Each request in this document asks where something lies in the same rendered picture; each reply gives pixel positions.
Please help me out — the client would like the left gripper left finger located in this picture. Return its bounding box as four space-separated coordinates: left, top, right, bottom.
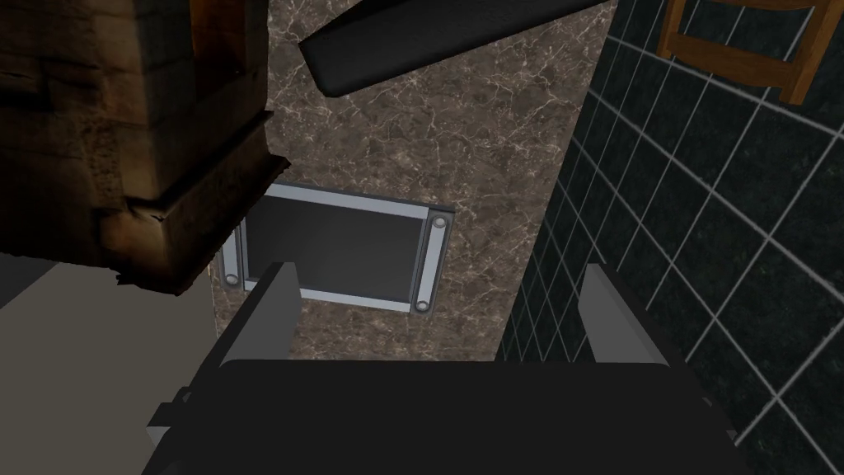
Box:
216 261 303 365

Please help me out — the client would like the brown wooden chair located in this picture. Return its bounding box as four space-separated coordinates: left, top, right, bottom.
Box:
655 0 844 106

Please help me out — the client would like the brown wooden cabinet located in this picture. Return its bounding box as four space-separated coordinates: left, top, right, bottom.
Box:
0 0 292 297

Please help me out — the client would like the black flat bar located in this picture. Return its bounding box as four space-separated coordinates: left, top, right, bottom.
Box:
298 0 611 99

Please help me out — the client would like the grey metal tray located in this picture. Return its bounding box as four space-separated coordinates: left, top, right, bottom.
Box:
218 181 456 317

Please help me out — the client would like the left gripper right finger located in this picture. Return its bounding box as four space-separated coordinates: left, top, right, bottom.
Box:
577 263 671 365

